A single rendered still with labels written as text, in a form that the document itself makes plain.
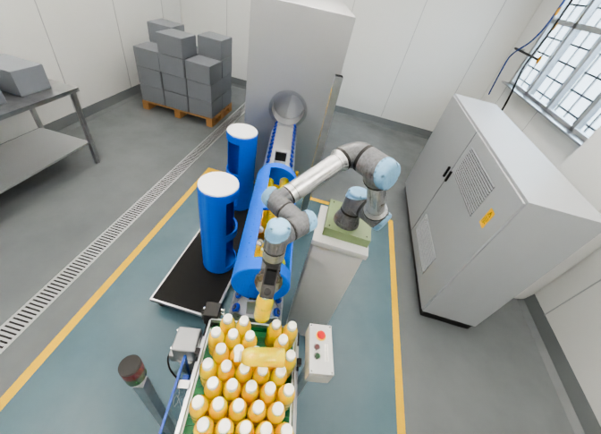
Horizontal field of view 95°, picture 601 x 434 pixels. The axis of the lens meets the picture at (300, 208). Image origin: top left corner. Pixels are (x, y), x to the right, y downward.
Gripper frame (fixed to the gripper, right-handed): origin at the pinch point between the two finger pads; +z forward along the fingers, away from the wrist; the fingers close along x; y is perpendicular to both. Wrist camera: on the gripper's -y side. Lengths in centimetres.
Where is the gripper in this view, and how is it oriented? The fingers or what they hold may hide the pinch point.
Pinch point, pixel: (266, 293)
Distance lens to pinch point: 110.0
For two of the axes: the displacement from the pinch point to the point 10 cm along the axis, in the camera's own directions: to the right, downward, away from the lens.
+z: -1.8, 7.3, 6.6
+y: 0.3, -6.7, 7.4
